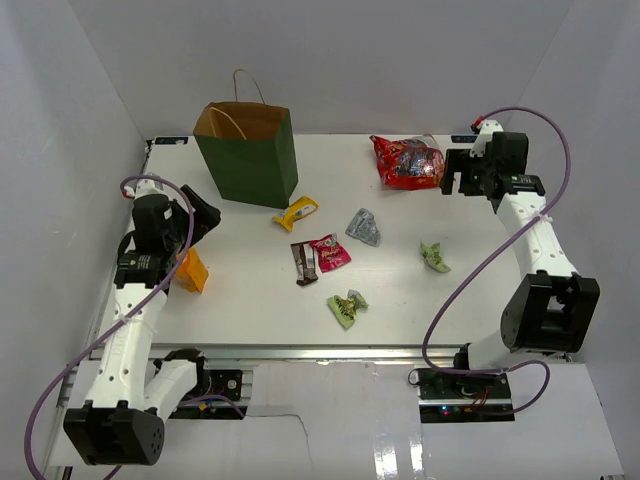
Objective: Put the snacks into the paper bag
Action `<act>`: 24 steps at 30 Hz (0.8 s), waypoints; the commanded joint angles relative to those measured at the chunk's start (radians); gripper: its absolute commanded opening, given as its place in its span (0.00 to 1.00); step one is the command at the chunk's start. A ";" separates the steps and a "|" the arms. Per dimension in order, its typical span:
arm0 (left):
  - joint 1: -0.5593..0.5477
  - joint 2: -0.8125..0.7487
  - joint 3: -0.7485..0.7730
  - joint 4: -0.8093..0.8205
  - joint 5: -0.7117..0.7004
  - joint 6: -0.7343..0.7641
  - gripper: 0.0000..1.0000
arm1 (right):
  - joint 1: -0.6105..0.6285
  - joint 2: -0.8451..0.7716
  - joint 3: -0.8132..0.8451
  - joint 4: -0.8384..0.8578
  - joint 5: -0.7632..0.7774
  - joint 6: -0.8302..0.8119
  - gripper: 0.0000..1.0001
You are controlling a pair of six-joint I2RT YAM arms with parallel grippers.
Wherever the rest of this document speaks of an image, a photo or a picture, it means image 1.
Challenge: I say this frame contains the large red snack bag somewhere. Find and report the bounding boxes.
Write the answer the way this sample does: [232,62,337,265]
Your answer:
[369,135,445,190]

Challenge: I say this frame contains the orange snack packet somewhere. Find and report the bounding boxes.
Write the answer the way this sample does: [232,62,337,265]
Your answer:
[174,247,209,293]

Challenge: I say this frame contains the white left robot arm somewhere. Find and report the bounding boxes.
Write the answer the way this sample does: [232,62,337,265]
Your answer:
[63,178,221,466]

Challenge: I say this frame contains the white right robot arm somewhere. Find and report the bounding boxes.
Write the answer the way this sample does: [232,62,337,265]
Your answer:
[441,121,600,399]

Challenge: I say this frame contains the green paper bag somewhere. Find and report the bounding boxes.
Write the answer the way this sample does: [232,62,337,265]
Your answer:
[193,98,298,209]

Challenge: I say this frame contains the green snack packet right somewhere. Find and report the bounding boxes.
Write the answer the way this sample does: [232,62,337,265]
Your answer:
[420,242,451,273]

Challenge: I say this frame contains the green snack packet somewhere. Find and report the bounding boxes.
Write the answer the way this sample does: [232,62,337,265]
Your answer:
[420,242,451,273]
[327,290,368,330]

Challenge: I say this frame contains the grey foil snack packet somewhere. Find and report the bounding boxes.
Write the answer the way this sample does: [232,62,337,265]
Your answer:
[345,208,381,247]

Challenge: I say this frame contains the yellow snack packet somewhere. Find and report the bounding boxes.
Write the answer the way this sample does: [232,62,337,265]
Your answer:
[272,196,319,232]

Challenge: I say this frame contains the brown chocolate bar wrapper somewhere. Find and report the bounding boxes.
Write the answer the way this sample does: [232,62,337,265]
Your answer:
[290,242,318,287]

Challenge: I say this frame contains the pink snack packet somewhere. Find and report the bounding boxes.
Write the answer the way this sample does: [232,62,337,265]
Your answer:
[310,233,351,273]

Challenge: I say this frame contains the green snack packet front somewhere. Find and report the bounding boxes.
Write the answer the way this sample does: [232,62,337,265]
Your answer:
[327,290,368,330]

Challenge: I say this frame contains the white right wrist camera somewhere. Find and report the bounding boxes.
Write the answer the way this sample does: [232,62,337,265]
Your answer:
[469,116,503,158]

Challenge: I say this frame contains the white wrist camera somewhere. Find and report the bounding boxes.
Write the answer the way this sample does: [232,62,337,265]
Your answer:
[120,175,170,200]
[469,116,503,158]

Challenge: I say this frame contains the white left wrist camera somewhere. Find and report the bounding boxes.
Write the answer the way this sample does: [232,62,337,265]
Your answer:
[120,175,170,200]

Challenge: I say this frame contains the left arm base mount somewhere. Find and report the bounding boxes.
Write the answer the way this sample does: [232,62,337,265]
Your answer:
[170,369,247,420]

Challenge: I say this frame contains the aluminium table frame rail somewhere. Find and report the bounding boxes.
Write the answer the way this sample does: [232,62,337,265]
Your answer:
[42,134,586,480]

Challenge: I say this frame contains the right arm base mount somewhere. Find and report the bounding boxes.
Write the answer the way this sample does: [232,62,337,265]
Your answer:
[407,368,515,424]

